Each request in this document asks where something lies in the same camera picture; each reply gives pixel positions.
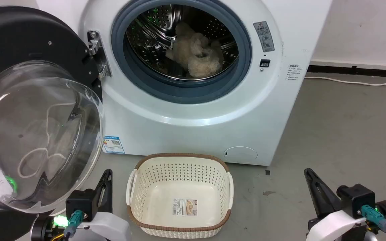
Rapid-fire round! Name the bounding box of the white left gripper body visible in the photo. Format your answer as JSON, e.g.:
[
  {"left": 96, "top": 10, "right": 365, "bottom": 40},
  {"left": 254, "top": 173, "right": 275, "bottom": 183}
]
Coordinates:
[{"left": 68, "top": 211, "right": 132, "bottom": 241}]

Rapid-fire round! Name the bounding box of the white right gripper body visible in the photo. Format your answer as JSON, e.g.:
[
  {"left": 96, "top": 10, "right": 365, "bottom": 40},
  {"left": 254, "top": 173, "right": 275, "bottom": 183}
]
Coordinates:
[{"left": 306, "top": 210, "right": 368, "bottom": 241}]

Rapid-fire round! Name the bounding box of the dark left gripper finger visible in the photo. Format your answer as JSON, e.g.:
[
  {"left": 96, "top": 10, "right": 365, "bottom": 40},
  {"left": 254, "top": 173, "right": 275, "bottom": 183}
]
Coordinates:
[{"left": 92, "top": 169, "right": 113, "bottom": 215}]

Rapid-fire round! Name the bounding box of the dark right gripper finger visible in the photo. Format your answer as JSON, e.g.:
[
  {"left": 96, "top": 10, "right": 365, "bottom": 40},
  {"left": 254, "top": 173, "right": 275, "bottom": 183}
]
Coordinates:
[{"left": 304, "top": 168, "right": 343, "bottom": 219}]

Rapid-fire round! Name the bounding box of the black washing machine door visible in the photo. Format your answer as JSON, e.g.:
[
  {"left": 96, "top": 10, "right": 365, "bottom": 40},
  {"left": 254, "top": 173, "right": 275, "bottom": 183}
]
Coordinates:
[{"left": 0, "top": 6, "right": 105, "bottom": 241}]

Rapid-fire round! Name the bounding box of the white front-load washing machine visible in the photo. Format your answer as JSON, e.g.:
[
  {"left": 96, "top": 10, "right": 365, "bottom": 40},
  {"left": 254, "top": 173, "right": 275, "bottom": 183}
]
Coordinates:
[{"left": 36, "top": 0, "right": 333, "bottom": 167}]

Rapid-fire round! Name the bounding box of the metal door hinge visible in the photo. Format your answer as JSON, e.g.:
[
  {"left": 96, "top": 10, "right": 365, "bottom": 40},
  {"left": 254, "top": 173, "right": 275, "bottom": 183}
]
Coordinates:
[{"left": 87, "top": 30, "right": 112, "bottom": 79}]

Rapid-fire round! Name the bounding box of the blue energy label sticker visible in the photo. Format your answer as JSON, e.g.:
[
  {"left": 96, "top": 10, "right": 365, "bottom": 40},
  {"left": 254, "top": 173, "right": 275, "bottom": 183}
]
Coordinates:
[{"left": 103, "top": 135, "right": 125, "bottom": 154}]

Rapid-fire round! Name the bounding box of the cream perforated laundry basket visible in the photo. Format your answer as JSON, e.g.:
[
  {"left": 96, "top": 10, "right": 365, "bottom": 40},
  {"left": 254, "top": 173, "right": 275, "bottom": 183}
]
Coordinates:
[{"left": 126, "top": 153, "right": 234, "bottom": 239}]

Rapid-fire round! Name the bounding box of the paper basket product label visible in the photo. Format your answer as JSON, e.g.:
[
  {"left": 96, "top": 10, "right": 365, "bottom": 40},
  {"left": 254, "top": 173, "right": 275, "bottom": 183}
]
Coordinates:
[{"left": 172, "top": 198, "right": 198, "bottom": 216}]

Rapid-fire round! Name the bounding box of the black baseboard strip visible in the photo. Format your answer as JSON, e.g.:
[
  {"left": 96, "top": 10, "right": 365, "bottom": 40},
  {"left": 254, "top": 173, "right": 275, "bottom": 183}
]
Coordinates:
[{"left": 307, "top": 65, "right": 386, "bottom": 79}]

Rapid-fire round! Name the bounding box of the beige plush toy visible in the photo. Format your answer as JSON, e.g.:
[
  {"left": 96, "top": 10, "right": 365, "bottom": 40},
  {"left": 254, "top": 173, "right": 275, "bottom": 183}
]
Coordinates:
[{"left": 165, "top": 22, "right": 224, "bottom": 78}]

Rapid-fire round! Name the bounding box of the grey warning sticker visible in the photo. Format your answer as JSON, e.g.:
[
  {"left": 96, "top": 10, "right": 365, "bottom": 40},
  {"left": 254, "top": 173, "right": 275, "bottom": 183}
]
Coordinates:
[{"left": 253, "top": 21, "right": 275, "bottom": 53}]

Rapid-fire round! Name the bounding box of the teal-plug left camera cable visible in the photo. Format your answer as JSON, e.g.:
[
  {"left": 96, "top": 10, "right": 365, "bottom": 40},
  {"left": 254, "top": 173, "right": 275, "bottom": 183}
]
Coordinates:
[{"left": 63, "top": 210, "right": 85, "bottom": 238}]

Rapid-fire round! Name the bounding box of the teal-plug camera cable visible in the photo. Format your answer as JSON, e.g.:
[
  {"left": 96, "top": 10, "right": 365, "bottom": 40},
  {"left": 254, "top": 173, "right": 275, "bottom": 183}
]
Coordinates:
[
  {"left": 63, "top": 210, "right": 85, "bottom": 238},
  {"left": 361, "top": 205, "right": 386, "bottom": 241}
]

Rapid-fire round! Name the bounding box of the teal-plug right camera cable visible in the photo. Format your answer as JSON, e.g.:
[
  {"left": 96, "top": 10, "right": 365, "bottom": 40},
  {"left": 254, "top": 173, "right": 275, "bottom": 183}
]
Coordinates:
[{"left": 361, "top": 205, "right": 386, "bottom": 241}]

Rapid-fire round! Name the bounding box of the white floor cable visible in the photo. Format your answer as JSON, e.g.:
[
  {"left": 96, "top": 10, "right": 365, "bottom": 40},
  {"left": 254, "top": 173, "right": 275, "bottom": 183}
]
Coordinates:
[{"left": 304, "top": 76, "right": 386, "bottom": 86}]

